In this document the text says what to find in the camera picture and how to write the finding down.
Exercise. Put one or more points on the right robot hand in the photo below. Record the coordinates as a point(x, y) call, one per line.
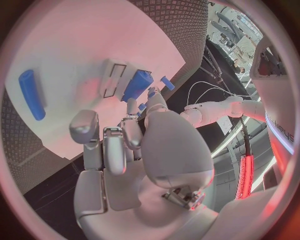
point(173, 150)

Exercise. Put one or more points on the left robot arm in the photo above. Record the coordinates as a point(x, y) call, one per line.
point(215, 110)

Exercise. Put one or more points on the white task board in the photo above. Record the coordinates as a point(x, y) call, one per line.
point(77, 46)

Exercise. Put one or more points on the small blue plug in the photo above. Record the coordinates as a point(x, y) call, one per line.
point(152, 92)
point(142, 106)

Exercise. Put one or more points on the blue peg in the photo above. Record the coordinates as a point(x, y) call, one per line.
point(167, 82)

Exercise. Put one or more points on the blue block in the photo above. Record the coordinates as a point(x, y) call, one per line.
point(138, 84)

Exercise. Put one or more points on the glowing light bar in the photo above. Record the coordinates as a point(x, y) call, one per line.
point(245, 176)

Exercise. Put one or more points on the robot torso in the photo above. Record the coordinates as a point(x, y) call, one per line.
point(269, 93)

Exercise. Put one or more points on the long blue cylinder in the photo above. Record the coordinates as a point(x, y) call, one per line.
point(31, 93)

